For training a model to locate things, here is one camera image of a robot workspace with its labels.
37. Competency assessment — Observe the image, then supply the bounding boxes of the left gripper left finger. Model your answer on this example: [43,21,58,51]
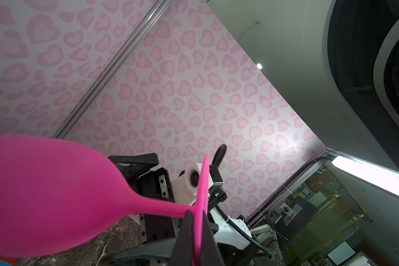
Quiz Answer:
[167,211,194,266]

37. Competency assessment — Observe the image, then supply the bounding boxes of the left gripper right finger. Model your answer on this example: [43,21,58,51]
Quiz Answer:
[199,212,225,266]

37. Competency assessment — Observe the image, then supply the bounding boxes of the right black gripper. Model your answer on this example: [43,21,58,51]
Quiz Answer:
[100,153,180,266]

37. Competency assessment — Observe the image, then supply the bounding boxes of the magenta wine glass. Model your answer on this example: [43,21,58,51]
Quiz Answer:
[0,134,209,266]

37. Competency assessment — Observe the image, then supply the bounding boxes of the red wine glass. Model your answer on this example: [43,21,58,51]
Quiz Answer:
[0,256,17,266]

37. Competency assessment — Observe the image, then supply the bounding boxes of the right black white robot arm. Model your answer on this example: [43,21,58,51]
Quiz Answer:
[100,145,277,266]

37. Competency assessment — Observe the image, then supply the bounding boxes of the right black cable hose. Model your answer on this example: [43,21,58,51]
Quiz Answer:
[211,143,228,167]

